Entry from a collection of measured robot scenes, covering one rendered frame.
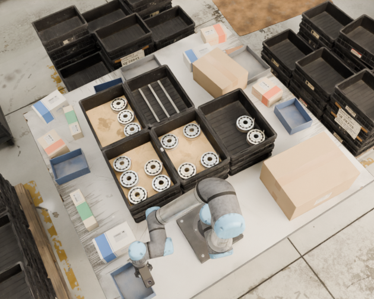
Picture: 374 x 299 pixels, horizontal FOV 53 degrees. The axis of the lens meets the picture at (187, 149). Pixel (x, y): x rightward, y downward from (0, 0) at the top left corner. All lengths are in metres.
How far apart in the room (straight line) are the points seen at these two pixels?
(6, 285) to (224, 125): 1.57
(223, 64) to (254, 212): 0.97
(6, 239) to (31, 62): 2.01
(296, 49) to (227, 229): 2.37
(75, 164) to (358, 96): 2.01
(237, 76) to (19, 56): 2.52
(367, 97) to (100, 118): 1.87
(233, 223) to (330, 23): 2.56
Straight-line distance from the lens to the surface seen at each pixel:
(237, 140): 2.20
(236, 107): 2.33
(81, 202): 2.22
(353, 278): 2.91
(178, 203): 1.59
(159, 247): 1.67
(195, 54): 2.68
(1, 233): 2.79
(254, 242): 2.09
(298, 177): 2.05
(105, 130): 2.33
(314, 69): 3.23
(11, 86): 4.04
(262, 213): 2.15
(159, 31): 3.50
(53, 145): 2.45
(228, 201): 1.42
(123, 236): 2.05
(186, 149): 2.17
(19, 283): 2.50
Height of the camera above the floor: 2.69
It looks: 59 degrees down
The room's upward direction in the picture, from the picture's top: 7 degrees counter-clockwise
